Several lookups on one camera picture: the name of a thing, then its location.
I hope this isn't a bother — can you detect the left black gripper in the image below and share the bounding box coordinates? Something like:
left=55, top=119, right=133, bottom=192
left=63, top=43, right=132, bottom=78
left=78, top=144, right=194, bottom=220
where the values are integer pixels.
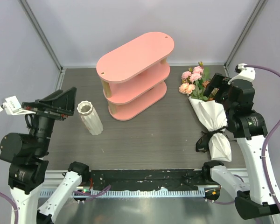
left=24, top=85, right=78, bottom=153

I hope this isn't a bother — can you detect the pink artificial flower bouquet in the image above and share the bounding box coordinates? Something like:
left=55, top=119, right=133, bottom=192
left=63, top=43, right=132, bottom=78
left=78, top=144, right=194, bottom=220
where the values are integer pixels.
left=178, top=61, right=213, bottom=102

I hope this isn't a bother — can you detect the white wrapping paper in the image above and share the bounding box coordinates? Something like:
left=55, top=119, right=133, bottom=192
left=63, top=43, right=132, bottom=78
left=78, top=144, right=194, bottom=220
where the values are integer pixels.
left=189, top=97, right=232, bottom=162

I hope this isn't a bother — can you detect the black ribbon gold lettering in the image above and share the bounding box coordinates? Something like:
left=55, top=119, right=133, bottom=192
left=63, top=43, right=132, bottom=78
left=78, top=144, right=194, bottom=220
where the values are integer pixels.
left=195, top=126, right=231, bottom=153

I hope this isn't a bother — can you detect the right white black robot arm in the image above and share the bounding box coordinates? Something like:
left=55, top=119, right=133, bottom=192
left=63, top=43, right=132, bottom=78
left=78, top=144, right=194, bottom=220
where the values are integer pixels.
left=201, top=73, right=280, bottom=220

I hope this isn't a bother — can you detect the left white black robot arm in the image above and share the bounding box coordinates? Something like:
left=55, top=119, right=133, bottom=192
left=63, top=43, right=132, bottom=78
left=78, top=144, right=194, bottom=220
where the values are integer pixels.
left=0, top=87, right=90, bottom=224

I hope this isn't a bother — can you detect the white ribbed ceramic vase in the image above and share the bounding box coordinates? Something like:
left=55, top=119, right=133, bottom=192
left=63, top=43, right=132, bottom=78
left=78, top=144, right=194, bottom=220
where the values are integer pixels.
left=77, top=101, right=103, bottom=135

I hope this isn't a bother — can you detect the pink three-tier wooden shelf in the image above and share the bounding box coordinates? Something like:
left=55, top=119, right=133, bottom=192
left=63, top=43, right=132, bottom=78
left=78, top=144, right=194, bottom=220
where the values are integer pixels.
left=96, top=31, right=175, bottom=121

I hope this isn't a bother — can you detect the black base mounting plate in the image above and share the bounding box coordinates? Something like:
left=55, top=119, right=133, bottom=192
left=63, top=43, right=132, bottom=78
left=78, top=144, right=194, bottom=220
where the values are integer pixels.
left=84, top=169, right=218, bottom=191

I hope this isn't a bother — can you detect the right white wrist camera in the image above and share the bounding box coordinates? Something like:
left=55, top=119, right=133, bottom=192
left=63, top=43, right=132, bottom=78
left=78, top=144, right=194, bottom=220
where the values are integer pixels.
left=228, top=63, right=256, bottom=85

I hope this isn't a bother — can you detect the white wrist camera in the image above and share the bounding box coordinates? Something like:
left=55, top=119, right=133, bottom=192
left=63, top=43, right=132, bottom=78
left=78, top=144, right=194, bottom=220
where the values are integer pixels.
left=0, top=96, right=27, bottom=115
left=228, top=63, right=256, bottom=85

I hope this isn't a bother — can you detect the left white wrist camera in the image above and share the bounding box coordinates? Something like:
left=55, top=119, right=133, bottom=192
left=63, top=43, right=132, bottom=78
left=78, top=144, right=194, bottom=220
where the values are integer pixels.
left=0, top=96, right=27, bottom=115

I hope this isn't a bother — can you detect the slotted white cable duct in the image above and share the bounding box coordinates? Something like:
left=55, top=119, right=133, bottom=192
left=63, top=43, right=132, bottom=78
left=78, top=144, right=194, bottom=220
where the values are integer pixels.
left=39, top=187, right=205, bottom=198

